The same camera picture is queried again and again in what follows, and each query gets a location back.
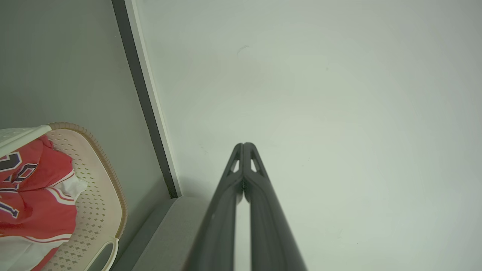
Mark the red basketball jersey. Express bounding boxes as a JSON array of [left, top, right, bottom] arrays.
[[0, 135, 89, 271]]

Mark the grey and white baseboard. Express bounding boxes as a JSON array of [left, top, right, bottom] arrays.
[[111, 0, 183, 199]]

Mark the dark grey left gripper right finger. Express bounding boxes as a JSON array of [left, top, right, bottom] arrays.
[[244, 142, 308, 271]]

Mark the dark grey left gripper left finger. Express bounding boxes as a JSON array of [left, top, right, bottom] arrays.
[[183, 143, 246, 271]]

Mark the cream perforated laundry basket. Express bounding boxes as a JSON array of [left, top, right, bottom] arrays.
[[0, 122, 128, 271]]

